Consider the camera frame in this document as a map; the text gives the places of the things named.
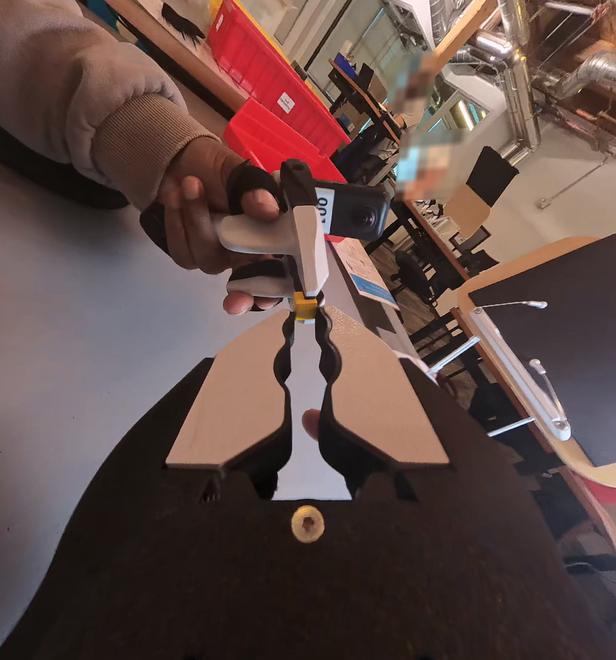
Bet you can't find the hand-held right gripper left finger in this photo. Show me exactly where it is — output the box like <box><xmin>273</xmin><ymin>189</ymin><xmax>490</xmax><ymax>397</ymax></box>
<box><xmin>165</xmin><ymin>309</ymin><xmax>293</xmax><ymax>471</ymax></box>

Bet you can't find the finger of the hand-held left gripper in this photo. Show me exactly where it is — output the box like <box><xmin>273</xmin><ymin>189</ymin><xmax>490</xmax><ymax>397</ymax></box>
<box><xmin>293</xmin><ymin>204</ymin><xmax>331</xmax><ymax>306</ymax></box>

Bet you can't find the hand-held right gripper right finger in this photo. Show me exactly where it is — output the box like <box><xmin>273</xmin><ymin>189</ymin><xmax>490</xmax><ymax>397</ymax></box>
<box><xmin>315</xmin><ymin>304</ymin><xmax>451</xmax><ymax>467</ymax></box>

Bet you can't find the yellow toy block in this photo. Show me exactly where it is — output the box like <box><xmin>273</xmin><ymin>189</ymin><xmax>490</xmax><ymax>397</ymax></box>
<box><xmin>294</xmin><ymin>291</ymin><xmax>319</xmax><ymax>325</ymax></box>

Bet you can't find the person's left forearm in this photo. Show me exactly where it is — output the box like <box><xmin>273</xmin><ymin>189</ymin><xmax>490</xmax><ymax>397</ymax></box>
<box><xmin>0</xmin><ymin>0</ymin><xmax>222</xmax><ymax>211</ymax></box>

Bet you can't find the black object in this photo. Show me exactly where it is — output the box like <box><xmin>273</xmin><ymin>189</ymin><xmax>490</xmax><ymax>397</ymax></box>
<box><xmin>161</xmin><ymin>1</ymin><xmax>207</xmax><ymax>43</ymax></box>

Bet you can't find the person's left hand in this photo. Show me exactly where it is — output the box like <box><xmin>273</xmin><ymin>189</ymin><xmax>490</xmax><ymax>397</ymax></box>
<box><xmin>157</xmin><ymin>137</ymin><xmax>288</xmax><ymax>317</ymax></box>

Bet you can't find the low red plastic bin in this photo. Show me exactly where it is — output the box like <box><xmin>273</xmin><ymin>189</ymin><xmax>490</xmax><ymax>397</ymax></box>
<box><xmin>222</xmin><ymin>98</ymin><xmax>348</xmax><ymax>184</ymax></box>

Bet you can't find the blue white paper sheet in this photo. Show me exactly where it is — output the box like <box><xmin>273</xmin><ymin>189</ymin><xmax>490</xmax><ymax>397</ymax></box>
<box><xmin>345</xmin><ymin>238</ymin><xmax>400</xmax><ymax>311</ymax></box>

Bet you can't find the white metal rod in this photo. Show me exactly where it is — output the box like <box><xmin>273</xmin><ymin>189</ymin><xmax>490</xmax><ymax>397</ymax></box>
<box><xmin>487</xmin><ymin>417</ymin><xmax>537</xmax><ymax>438</ymax></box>
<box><xmin>426</xmin><ymin>335</ymin><xmax>482</xmax><ymax>373</ymax></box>

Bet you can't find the large red plastic bin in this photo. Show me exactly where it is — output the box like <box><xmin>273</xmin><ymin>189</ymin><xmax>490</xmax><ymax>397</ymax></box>
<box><xmin>206</xmin><ymin>0</ymin><xmax>351</xmax><ymax>157</ymax></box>

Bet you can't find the long wooden desk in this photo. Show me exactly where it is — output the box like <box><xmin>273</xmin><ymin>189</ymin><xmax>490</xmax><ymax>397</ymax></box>
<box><xmin>403</xmin><ymin>198</ymin><xmax>476</xmax><ymax>282</ymax></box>

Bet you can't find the beige chair with black cover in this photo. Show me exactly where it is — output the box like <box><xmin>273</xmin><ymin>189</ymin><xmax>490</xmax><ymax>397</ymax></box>
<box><xmin>443</xmin><ymin>146</ymin><xmax>520</xmax><ymax>239</ymax></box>

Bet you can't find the wooden table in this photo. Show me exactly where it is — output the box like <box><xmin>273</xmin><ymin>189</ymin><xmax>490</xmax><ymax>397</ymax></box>
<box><xmin>102</xmin><ymin>0</ymin><xmax>249</xmax><ymax>120</ymax></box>

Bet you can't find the black board with wooden rim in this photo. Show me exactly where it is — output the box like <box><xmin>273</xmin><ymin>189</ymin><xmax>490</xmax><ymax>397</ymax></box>
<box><xmin>456</xmin><ymin>224</ymin><xmax>616</xmax><ymax>490</ymax></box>

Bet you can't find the wooden desk black frame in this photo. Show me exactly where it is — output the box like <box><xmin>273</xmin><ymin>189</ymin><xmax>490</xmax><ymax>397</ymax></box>
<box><xmin>328</xmin><ymin>56</ymin><xmax>408</xmax><ymax>151</ymax></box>

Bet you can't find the white metal bracket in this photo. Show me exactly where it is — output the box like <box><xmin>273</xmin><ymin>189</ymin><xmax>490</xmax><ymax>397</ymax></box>
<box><xmin>468</xmin><ymin>300</ymin><xmax>573</xmax><ymax>442</ymax></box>

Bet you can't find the silver ventilation duct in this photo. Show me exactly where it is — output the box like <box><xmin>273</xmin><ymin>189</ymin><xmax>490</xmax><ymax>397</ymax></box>
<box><xmin>494</xmin><ymin>0</ymin><xmax>543</xmax><ymax>153</ymax></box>
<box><xmin>532</xmin><ymin>49</ymin><xmax>616</xmax><ymax>111</ymax></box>

